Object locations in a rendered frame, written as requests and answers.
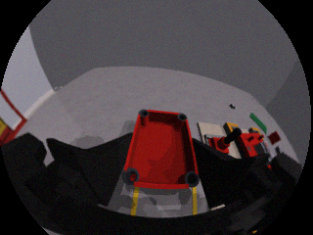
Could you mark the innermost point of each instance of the beige flat plate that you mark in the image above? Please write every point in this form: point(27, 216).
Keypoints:
point(208, 130)

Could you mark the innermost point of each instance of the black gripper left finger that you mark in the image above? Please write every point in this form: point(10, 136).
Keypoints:
point(99, 166)

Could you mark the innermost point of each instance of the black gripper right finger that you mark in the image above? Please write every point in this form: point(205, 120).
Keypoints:
point(219, 173)

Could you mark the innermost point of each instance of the green flat rectangular mat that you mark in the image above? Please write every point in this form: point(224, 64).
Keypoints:
point(259, 122)

